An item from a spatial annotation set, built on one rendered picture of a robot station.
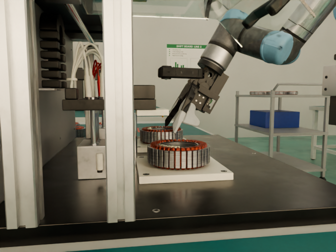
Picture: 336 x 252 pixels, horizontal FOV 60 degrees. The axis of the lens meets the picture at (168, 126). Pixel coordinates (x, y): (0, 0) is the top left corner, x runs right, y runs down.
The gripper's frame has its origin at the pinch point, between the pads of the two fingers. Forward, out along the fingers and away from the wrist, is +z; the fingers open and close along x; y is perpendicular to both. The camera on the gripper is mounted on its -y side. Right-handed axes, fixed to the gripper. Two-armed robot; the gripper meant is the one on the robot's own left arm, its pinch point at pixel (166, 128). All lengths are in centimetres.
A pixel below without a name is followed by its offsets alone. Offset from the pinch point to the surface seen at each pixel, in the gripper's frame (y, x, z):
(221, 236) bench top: 3.1, -45.1, 6.2
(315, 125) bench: 232, 289, -95
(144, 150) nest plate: -3.4, -7.6, 6.8
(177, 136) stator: 2.4, -4.6, 0.3
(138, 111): -10.5, -27.3, -1.0
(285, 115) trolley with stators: 147, 218, -69
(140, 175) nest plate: -5.7, -31.0, 7.4
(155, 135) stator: -2.5, -5.3, 2.7
